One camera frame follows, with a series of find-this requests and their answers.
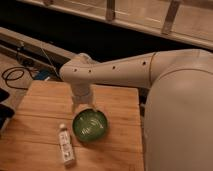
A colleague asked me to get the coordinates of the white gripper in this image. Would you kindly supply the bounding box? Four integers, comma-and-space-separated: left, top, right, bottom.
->
71, 84, 96, 113

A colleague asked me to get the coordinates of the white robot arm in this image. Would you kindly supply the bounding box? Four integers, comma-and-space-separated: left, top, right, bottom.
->
60, 49, 213, 171

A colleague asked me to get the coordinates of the green ceramic bowl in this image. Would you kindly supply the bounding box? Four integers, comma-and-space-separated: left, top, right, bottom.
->
72, 109, 108, 143

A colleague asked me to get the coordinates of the blue box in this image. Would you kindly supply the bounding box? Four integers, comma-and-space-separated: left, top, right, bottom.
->
34, 70, 49, 80

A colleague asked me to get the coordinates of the black object at left edge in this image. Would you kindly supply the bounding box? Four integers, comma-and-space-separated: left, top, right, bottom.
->
0, 88, 14, 134

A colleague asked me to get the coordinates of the white cable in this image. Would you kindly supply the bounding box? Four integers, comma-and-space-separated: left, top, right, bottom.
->
39, 46, 61, 78

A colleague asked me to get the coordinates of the black cable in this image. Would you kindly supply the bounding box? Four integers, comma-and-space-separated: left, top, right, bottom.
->
1, 65, 37, 90

